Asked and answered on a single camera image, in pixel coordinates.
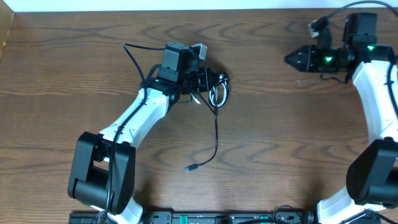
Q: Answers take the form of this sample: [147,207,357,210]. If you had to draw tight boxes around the white usb cable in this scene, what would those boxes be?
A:
[190,74,228,108]

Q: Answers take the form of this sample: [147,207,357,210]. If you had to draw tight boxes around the black usb cable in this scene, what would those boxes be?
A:
[184,71,231,174]

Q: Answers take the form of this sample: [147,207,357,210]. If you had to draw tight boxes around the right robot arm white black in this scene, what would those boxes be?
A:
[285,12,397,223]

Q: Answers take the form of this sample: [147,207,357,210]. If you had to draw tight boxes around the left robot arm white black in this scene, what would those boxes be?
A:
[68,42,229,223]

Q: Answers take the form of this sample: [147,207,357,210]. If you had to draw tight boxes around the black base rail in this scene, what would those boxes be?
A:
[68,208,382,224]

